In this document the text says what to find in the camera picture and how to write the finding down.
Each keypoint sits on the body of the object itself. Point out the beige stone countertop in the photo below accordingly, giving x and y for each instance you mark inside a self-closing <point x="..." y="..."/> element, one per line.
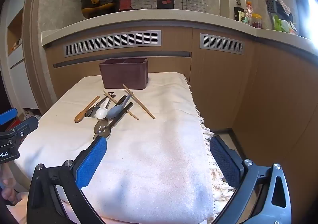
<point x="154" y="16"/>

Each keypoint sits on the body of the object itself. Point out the black and yellow pot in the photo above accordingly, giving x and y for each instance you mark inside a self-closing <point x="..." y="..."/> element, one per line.
<point x="99" y="9"/>

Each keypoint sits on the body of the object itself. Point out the white fringed cloth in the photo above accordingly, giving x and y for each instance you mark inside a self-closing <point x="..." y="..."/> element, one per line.
<point x="149" y="154"/>

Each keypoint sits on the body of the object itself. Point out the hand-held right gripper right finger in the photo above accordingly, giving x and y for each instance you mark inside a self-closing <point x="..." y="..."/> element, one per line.
<point x="224" y="161"/>

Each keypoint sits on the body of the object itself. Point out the green plastic bag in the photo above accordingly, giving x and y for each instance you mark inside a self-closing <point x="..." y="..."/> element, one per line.
<point x="279" y="23"/>

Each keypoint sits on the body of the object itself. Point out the metal spoon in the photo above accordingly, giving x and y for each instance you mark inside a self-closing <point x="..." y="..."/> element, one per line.
<point x="89" y="112"/>

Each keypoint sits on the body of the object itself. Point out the white ceramic spoon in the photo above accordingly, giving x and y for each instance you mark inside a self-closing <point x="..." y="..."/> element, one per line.
<point x="101" y="113"/>

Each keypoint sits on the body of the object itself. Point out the grey spoon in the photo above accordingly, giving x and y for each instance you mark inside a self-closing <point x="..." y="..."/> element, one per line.
<point x="114" y="112"/>

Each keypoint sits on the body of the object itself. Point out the brown plastic utensil container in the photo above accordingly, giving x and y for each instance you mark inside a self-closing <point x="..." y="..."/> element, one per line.
<point x="124" y="77"/>

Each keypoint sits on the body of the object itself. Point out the clear bottle orange cap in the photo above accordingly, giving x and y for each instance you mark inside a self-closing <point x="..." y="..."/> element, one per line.
<point x="249" y="10"/>

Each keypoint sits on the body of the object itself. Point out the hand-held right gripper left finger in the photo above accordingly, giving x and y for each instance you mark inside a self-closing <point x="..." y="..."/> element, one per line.
<point x="91" y="163"/>

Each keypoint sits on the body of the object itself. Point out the black slotted spatula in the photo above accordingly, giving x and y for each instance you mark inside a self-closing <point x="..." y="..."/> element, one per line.
<point x="101" y="128"/>

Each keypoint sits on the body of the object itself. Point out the white shelf cabinet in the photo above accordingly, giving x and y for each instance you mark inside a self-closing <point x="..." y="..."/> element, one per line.
<point x="17" y="64"/>

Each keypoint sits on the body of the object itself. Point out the large grey vent grille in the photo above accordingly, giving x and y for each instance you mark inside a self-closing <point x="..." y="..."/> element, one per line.
<point x="111" y="42"/>

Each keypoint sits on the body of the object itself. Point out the dark sauce bottle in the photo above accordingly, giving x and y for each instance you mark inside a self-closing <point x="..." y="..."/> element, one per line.
<point x="239" y="14"/>

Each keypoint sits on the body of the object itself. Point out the small grey vent grille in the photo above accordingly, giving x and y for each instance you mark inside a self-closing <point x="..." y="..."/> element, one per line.
<point x="222" y="43"/>

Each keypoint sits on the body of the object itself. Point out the jar with orange lid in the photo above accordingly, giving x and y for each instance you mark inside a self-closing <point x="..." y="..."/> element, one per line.
<point x="256" y="21"/>

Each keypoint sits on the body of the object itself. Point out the wooden kitchen cabinet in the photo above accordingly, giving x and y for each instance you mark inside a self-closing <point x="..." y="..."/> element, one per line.
<point x="223" y="84"/>

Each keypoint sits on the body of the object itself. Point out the wooden spoon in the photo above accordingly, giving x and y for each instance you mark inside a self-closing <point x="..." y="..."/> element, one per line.
<point x="80" y="116"/>

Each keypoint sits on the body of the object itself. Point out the person's left hand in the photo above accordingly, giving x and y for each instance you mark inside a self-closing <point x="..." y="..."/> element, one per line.
<point x="7" y="186"/>

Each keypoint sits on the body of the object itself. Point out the black wall holder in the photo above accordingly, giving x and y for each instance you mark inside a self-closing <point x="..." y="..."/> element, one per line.
<point x="271" y="6"/>

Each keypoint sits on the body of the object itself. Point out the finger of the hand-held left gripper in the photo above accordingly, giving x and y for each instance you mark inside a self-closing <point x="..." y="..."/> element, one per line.
<point x="26" y="125"/>
<point x="7" y="117"/>

